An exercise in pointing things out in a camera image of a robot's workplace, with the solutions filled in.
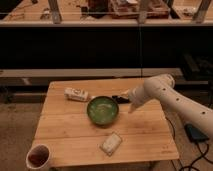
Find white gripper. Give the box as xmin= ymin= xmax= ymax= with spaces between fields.
xmin=121 ymin=86 xmax=146 ymax=113

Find green ceramic bowl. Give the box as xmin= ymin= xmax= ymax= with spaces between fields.
xmin=87 ymin=96 xmax=119 ymax=126

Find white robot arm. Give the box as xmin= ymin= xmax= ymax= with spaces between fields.
xmin=123 ymin=74 xmax=213 ymax=139

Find black smartphone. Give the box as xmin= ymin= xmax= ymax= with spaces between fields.
xmin=112 ymin=95 xmax=130 ymax=104

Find white wrapped packet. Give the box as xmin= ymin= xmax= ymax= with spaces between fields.
xmin=100 ymin=132 xmax=122 ymax=156

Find black power adapter box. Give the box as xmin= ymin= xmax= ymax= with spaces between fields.
xmin=184 ymin=124 xmax=209 ymax=143

